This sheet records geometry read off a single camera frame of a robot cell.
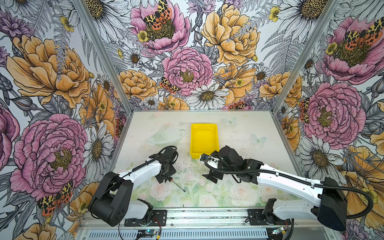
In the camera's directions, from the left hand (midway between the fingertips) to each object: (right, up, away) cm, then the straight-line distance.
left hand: (167, 178), depth 87 cm
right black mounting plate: (+46, -9, -21) cm, 52 cm away
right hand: (+23, +8, -10) cm, 26 cm away
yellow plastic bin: (+21, +21, +13) cm, 33 cm away
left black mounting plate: (-2, -15, -14) cm, 20 cm away
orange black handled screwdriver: (+2, 0, -1) cm, 2 cm away
